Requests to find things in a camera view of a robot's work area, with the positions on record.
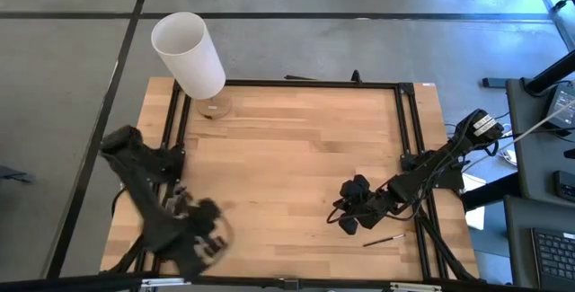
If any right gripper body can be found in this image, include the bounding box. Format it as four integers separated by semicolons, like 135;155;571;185
331;181;403;231

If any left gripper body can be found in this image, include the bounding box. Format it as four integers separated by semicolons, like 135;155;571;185
177;197;235;280

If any thin black makeup brush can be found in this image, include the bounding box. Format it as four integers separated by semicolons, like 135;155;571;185
362;233;407;249

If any white paper sheet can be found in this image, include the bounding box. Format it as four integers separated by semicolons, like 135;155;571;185
461;173;488;232

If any grey side desk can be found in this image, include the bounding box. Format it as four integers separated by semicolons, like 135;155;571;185
503;77;575;292

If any white cylindrical cup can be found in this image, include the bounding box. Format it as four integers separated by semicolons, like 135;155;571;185
150;11;234;120

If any black laptop keyboard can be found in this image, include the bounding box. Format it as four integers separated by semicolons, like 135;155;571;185
530;227;575;291

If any small black desk device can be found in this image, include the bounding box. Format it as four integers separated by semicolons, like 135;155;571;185
553;169;575;202

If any black floor object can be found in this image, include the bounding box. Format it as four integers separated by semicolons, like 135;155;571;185
0;164;36;186

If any dark tablet device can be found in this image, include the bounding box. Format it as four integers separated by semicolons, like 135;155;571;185
544;84;575;132

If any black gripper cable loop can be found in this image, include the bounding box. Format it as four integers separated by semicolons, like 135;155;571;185
325;205;363;226

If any white cable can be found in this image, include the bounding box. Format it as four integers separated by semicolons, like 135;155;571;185
493;100;575;150

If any black gantry post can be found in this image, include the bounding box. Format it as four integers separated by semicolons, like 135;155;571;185
524;50;575;97

